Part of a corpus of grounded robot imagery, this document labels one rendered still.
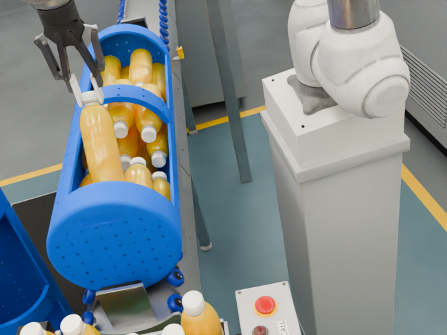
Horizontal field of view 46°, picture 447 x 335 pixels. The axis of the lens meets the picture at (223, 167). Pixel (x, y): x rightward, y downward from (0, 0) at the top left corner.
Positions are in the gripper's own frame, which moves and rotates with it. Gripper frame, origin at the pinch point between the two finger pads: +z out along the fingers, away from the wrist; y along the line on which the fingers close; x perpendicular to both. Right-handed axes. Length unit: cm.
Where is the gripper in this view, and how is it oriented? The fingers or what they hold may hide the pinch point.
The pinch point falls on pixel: (87, 89)
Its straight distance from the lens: 122.0
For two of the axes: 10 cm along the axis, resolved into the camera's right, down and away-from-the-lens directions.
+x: 0.9, 6.3, -7.7
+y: -9.8, 1.8, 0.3
